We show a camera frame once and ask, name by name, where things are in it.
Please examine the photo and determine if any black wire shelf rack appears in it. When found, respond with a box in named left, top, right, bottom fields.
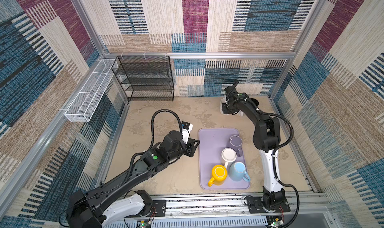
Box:
left=112, top=56, right=175, bottom=101

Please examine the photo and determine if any white tall mug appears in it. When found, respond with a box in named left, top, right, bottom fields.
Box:
left=220, top=98, right=244, bottom=116

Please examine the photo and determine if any white mug dark rim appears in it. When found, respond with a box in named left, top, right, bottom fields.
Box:
left=220, top=147, right=237, bottom=170

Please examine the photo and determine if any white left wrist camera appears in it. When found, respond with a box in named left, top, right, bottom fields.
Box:
left=182, top=121, right=193, bottom=144

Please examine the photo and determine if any purple mug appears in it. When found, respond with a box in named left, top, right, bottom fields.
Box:
left=228, top=135, right=243, bottom=157

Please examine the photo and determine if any light blue mug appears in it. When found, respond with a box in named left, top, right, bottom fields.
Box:
left=229, top=161, right=251, bottom=183

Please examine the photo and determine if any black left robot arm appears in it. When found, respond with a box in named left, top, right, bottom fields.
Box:
left=65, top=130, right=200, bottom=228

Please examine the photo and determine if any white wire mesh basket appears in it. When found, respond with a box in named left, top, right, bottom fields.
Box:
left=65, top=59, right=115, bottom=122

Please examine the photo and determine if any lavender plastic tray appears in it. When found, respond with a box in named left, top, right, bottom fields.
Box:
left=198, top=128, right=250, bottom=190

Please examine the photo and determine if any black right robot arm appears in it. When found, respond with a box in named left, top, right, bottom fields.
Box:
left=224, top=81, right=286, bottom=212

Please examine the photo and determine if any black mug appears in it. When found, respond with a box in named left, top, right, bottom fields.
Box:
left=251, top=98, right=260, bottom=106

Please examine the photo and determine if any yellow mug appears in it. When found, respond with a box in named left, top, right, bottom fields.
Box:
left=208, top=165, right=228, bottom=187

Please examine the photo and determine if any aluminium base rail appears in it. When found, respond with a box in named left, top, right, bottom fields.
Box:
left=74, top=191, right=325, bottom=228

